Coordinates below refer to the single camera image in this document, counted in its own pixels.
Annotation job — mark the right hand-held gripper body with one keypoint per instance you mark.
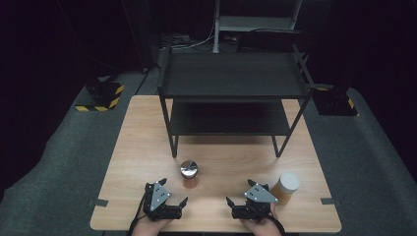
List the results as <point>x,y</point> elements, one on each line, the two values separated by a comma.
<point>259,196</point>

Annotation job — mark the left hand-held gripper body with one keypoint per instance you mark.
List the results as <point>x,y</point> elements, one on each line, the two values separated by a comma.
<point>160,196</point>

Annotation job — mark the silver metal can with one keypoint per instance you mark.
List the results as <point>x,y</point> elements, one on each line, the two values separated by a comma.
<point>189,170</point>

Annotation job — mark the amber jar with white lid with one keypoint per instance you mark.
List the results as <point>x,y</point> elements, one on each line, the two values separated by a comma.
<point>286,188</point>

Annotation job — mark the black two-tier metal rack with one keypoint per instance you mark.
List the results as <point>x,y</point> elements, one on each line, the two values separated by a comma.
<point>229,78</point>

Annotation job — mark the person's right hand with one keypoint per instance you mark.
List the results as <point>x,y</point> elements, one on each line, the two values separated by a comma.
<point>262,226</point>

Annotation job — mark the person's left hand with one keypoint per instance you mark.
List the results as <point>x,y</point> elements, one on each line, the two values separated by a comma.
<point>149,226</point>

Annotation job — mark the grey tape piece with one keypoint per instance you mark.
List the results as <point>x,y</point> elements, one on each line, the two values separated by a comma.
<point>98,202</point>
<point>328,201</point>

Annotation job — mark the black yellow striped stand base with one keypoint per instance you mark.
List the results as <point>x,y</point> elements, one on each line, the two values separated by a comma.
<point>103,96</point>
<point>334,101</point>

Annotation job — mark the grey metal stand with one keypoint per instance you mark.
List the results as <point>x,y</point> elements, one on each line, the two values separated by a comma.
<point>255,23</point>

